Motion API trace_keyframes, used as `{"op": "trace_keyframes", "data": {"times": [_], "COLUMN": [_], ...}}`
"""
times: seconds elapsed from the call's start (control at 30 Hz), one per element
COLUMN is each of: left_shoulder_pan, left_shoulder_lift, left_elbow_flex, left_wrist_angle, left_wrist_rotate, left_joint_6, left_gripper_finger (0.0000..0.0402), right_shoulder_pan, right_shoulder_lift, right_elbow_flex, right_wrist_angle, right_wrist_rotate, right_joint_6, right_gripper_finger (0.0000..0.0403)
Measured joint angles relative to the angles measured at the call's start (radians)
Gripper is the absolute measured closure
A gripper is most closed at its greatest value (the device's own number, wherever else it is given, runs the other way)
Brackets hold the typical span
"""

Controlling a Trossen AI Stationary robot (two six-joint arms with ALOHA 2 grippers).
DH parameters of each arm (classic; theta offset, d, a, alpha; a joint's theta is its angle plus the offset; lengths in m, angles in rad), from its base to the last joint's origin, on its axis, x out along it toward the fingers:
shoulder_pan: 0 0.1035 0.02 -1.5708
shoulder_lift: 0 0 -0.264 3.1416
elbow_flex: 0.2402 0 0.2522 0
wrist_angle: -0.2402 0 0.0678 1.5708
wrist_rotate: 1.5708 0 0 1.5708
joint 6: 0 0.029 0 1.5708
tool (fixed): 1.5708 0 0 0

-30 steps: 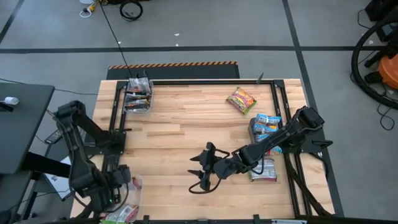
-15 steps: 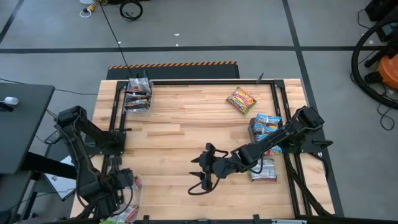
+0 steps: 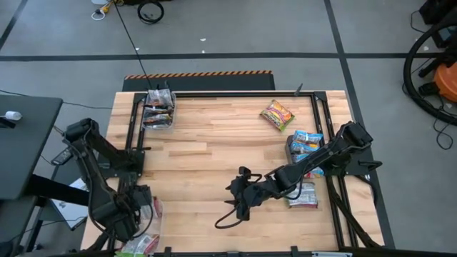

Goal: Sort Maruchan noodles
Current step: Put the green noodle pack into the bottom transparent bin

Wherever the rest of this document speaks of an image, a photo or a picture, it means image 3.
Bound clear bin of black packets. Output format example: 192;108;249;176
141;89;177;130

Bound yellow and white power plug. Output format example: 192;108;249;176
91;0;115;21

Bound clear bin of lime packets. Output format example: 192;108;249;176
121;194;165;256

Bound white papers under desk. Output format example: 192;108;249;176
49;178;90;231

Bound long black floor cable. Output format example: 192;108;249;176
113;0;160;90

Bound black handheld controller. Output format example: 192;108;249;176
51;148;74;166

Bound black coiled floor cable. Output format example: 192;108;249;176
137;0;165;25

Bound gray plastic bin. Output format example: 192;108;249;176
284;132;326;181

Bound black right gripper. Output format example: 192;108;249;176
224;166;286;221

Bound black desk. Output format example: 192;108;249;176
0;94;64;201

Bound black hazard-striped floor mat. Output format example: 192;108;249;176
122;70;276;92

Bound black Maruchan noodle packet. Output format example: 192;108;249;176
143;114;174;129
144;106;173;117
147;89;175;108

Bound orange vacuum cleaner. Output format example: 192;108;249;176
433;62;457;104

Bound black vacuum hose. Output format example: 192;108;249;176
403;16;457;126

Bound black equipment case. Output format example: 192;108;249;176
419;0;457;49

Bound black aluminium table frame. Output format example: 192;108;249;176
85;89;385;257

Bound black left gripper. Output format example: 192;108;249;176
103;184;154;243

